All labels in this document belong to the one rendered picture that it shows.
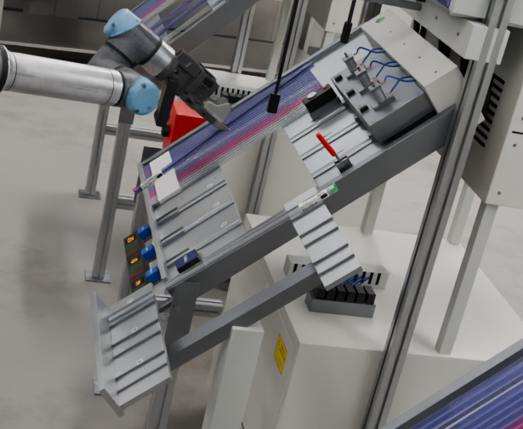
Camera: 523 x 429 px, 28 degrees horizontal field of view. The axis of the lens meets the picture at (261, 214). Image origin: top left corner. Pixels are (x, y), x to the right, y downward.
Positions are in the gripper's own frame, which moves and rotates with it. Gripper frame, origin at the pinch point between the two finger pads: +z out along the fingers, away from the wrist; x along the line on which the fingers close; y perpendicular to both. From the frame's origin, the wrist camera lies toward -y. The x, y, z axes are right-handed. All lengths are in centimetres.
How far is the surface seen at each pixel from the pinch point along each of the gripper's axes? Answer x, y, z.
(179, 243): -14.9, -23.7, 6.2
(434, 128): -32, 34, 21
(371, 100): -17.9, 28.6, 13.4
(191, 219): -7.6, -19.4, 7.3
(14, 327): 71, -102, 23
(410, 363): -32, -7, 60
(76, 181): 198, -89, 42
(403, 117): -28.2, 31.1, 16.6
